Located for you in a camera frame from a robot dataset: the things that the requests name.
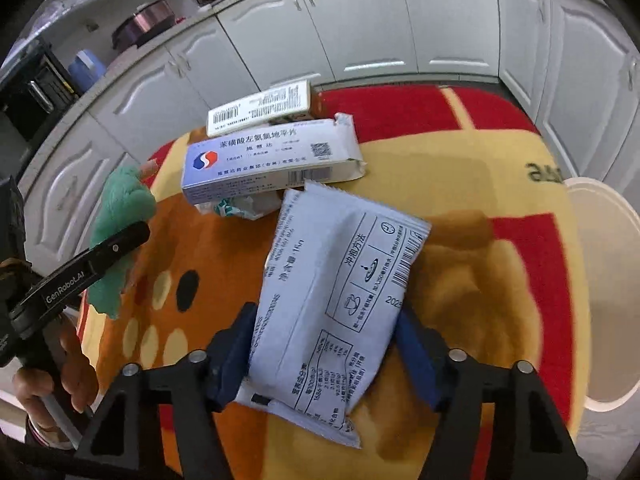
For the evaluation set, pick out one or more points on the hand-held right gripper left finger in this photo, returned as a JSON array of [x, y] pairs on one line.
[[232, 360]]

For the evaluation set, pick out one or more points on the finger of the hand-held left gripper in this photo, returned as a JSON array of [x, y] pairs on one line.
[[122, 242]]

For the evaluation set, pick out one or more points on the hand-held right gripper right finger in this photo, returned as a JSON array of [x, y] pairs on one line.
[[417, 360]]

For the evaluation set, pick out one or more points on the green cloth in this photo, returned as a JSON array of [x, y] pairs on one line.
[[125, 200]]

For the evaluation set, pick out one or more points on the white printed sachet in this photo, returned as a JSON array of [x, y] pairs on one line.
[[325, 285]]

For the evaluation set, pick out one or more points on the white plastic bin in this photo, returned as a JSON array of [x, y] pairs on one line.
[[610, 285]]

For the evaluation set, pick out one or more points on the person's left hand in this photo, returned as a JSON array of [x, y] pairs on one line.
[[77, 375]]

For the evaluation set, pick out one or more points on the green and white wrapper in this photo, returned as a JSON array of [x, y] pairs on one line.
[[240, 207]]

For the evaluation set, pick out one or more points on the blue and white medicine box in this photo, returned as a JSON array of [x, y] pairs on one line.
[[260, 160]]

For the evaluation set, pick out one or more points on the black microwave oven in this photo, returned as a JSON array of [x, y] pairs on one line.
[[35, 95]]

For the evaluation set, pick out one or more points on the blue electric kettle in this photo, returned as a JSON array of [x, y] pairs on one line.
[[87, 72]]

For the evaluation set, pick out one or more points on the white barcode box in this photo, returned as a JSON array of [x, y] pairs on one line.
[[260, 107]]

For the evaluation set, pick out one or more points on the pink rice cooker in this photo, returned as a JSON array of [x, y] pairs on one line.
[[145, 25]]

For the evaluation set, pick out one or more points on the printed rose blanket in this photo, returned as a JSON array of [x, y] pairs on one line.
[[500, 125]]

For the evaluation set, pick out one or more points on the dark striped floor mat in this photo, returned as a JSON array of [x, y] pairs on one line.
[[400, 85]]

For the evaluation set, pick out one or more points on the white base cabinets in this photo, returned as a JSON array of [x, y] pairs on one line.
[[360, 25]]

